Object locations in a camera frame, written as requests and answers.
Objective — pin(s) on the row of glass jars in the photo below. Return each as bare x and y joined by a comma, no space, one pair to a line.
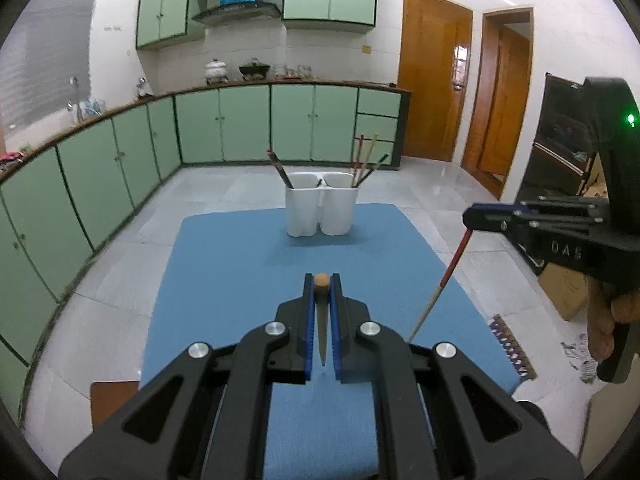
295,72

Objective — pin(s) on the green base cabinet row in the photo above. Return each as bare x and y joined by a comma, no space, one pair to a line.
100,170

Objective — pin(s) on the white utensil holder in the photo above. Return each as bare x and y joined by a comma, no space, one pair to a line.
305,210

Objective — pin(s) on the person's right hand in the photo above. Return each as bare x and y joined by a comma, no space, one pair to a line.
600,325

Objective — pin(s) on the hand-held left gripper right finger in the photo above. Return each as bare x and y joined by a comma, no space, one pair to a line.
336,332

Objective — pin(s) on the brown wooden board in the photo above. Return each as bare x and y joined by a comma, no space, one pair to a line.
112,402

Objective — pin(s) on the closed wooden door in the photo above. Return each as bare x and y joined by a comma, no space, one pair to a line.
430,85

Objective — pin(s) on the blue tablecloth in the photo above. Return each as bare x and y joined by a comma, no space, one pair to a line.
225,285

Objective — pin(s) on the open wooden door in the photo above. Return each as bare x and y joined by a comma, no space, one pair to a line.
500,110

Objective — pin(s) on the cardboard box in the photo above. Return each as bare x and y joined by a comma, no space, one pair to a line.
565,292

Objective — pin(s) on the red cloth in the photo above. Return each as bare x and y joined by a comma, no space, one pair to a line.
10,156

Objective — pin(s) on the white cooking pot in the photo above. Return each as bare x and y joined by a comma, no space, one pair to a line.
216,71

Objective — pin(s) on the patterned floor rag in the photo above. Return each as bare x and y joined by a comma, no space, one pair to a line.
580,360

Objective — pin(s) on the metal kettle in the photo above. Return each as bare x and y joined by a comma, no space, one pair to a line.
142,89

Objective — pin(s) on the chrome faucet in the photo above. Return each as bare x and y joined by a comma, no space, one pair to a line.
74,95

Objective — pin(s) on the black wok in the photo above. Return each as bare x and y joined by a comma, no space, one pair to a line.
254,69

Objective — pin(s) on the light wooden chopstick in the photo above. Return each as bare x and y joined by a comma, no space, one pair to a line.
322,310
367,157

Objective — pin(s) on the window blind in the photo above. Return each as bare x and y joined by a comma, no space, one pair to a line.
50,50

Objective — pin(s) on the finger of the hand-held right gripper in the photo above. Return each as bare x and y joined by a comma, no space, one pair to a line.
500,205
492,220

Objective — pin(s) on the black display cabinet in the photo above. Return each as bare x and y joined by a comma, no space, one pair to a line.
560,150

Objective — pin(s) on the black range hood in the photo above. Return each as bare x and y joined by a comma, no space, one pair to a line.
235,12

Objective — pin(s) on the patterned fringed cloth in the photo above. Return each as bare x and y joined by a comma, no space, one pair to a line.
512,347

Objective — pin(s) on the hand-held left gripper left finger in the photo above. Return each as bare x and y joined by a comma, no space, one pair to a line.
310,332

